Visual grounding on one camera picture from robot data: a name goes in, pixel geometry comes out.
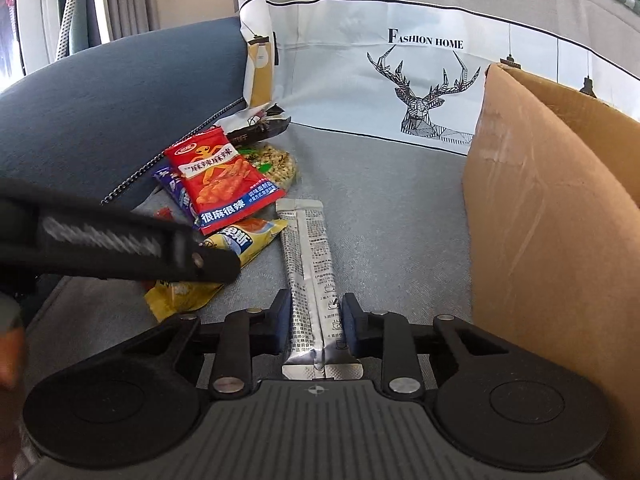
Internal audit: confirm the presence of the deer print sofa cover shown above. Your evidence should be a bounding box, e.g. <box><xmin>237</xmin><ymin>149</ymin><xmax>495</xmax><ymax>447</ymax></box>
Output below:
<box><xmin>25</xmin><ymin>0</ymin><xmax>640</xmax><ymax>396</ymax></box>

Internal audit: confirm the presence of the person's left hand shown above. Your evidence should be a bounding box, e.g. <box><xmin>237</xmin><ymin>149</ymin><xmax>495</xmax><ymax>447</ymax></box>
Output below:
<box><xmin>0</xmin><ymin>327</ymin><xmax>27</xmax><ymax>391</ymax></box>

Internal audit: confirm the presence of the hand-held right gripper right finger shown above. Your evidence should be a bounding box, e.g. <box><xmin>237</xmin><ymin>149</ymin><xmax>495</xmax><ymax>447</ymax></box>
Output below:
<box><xmin>342</xmin><ymin>294</ymin><xmax>516</xmax><ymax>397</ymax></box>

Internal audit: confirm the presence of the cardboard box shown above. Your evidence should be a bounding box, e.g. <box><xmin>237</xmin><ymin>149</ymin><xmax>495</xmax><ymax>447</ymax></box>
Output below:
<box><xmin>460</xmin><ymin>62</ymin><xmax>640</xmax><ymax>480</ymax></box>

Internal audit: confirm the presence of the clear puffed grain packet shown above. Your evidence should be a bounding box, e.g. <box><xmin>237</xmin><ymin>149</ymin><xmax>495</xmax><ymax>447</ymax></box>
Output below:
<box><xmin>237</xmin><ymin>142</ymin><xmax>301</xmax><ymax>193</ymax></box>

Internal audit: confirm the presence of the white window frame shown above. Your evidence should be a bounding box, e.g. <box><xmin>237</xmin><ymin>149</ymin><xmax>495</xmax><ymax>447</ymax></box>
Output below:
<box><xmin>15</xmin><ymin>0</ymin><xmax>66</xmax><ymax>73</ymax></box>

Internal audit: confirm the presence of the blue sofa cushion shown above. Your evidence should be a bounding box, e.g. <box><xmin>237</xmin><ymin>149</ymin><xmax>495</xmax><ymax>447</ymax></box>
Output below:
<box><xmin>0</xmin><ymin>15</ymin><xmax>251</xmax><ymax>211</ymax></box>

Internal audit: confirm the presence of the teal curtain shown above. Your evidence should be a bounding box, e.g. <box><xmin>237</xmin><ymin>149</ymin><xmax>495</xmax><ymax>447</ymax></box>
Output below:
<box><xmin>65</xmin><ymin>0</ymin><xmax>91</xmax><ymax>56</ymax></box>

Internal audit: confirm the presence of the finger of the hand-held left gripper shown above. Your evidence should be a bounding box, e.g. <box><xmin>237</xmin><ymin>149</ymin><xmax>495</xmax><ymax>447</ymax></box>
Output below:
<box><xmin>167</xmin><ymin>228</ymin><xmax>242</xmax><ymax>283</ymax></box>

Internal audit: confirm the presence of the yellow snack packet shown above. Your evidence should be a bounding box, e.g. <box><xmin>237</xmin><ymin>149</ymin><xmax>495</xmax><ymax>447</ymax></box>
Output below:
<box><xmin>145</xmin><ymin>217</ymin><xmax>289</xmax><ymax>323</ymax></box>

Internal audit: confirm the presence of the purple snack packet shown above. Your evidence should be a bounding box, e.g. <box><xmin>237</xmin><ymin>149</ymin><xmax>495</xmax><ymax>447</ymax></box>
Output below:
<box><xmin>152</xmin><ymin>166</ymin><xmax>201</xmax><ymax>221</ymax></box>

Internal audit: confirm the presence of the white steamer pole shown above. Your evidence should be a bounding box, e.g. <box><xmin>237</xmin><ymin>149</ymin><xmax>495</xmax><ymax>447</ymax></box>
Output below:
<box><xmin>96</xmin><ymin>0</ymin><xmax>114</xmax><ymax>43</ymax></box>

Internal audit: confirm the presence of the dark brown snack packet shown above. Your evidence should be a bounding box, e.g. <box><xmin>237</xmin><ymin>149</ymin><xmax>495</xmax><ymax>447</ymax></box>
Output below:
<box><xmin>227</xmin><ymin>116</ymin><xmax>292</xmax><ymax>148</ymax></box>

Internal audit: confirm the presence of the red snack packet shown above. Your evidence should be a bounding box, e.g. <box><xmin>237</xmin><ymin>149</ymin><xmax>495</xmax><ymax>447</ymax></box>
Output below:
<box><xmin>164</xmin><ymin>126</ymin><xmax>286</xmax><ymax>236</ymax></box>

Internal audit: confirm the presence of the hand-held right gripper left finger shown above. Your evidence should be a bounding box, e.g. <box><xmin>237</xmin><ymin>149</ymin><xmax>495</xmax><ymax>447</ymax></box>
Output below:
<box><xmin>127</xmin><ymin>290</ymin><xmax>293</xmax><ymax>400</ymax></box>

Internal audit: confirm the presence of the silver stick packet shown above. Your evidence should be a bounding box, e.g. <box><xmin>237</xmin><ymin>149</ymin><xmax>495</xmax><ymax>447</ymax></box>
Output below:
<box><xmin>276</xmin><ymin>199</ymin><xmax>363</xmax><ymax>380</ymax></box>

